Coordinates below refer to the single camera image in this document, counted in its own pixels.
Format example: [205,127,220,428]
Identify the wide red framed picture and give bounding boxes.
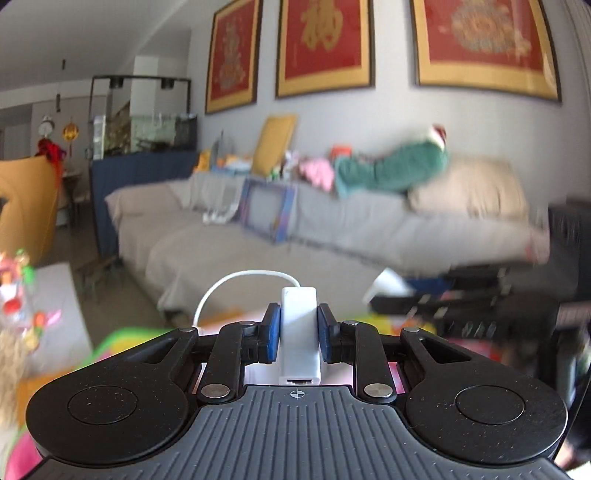
[410,0,563,103]

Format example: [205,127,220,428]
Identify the pink plush toy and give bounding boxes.
[299,157,335,191]

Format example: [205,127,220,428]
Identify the grey side table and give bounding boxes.
[30,263,93,370]

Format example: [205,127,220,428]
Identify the grey sofa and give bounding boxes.
[105,159,552,320]

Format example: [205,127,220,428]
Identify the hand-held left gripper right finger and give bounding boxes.
[317,303,468,404]

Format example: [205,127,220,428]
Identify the green plastic toy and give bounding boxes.
[15,249,38,284]

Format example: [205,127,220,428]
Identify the glass fish tank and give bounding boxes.
[90,76,199,160]

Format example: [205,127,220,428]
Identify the large yellow plush seat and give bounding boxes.
[0,154,63,273]

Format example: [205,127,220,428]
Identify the blue cabinet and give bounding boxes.
[90,150,199,257]

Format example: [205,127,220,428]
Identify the white adapter with cable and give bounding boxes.
[193,270,322,385]

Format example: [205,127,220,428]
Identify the white angular object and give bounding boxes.
[364,270,413,304]

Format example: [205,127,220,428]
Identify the cartoon printed play mat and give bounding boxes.
[0,314,578,480]

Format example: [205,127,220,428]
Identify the pink cardboard box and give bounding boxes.
[196,318,409,388]

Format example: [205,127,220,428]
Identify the red framed gold character picture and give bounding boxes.
[276,0,376,99]

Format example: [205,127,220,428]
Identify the grey plush toy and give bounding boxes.
[211,131,232,172]

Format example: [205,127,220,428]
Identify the narrow red framed picture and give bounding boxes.
[205,0,264,115]

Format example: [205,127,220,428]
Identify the glass jar of nuts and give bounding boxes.
[0,318,33,416]

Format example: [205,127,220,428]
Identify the wooden dining chair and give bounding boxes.
[59,170,93,228]

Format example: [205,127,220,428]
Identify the white cloth bag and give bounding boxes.
[203,184,245,225]

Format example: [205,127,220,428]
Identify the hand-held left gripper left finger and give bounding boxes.
[137,302,282,404]

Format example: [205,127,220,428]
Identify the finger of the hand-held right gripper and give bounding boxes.
[369,292,559,325]
[406,262,514,283]

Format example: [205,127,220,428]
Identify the beige pillow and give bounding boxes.
[406,159,529,220]

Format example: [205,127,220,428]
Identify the green plush doll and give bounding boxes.
[333,124,451,199]

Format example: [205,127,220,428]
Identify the red hanging knot ornament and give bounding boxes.
[36,137,66,166]

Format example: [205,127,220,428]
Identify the yellow cushion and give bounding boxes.
[253,115,298,178]

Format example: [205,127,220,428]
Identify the purple window box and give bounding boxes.
[239,178,298,244]

